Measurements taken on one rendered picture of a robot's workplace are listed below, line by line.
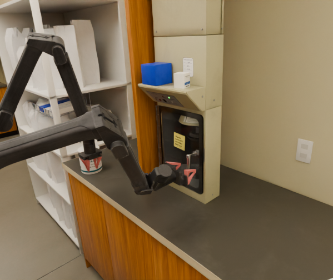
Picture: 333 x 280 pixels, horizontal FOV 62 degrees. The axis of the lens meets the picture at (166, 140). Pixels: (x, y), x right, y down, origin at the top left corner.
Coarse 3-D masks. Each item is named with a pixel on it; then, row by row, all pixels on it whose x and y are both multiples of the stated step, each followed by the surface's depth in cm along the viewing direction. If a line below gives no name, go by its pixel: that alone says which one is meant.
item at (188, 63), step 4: (184, 60) 119; (188, 60) 118; (192, 60) 116; (184, 64) 120; (188, 64) 118; (192, 64) 117; (184, 68) 121; (188, 68) 119; (192, 68) 117; (192, 72) 118; (192, 76) 118
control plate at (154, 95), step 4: (148, 92) 130; (152, 92) 127; (152, 96) 132; (156, 96) 129; (160, 96) 126; (164, 96) 124; (168, 96) 120; (172, 96) 118; (156, 100) 135; (168, 100) 125; (172, 100) 122; (176, 100) 120; (176, 104) 125; (180, 104) 122
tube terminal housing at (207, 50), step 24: (168, 48) 125; (192, 48) 114; (216, 48) 113; (216, 72) 117; (216, 96) 121; (216, 120) 125; (216, 144) 130; (216, 168) 134; (192, 192) 140; (216, 192) 139
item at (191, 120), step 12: (168, 108) 134; (168, 120) 136; (180, 120) 130; (192, 120) 124; (168, 132) 139; (180, 132) 132; (192, 132) 126; (168, 144) 142; (192, 144) 128; (168, 156) 145; (180, 156) 137; (192, 156) 131; (180, 168) 140; (192, 168) 133; (192, 180) 135
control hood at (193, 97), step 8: (144, 88) 129; (152, 88) 123; (160, 88) 119; (168, 88) 116; (176, 88) 115; (192, 88) 113; (200, 88) 113; (176, 96) 116; (184, 96) 111; (192, 96) 111; (200, 96) 114; (184, 104) 120; (192, 104) 115; (200, 104) 115
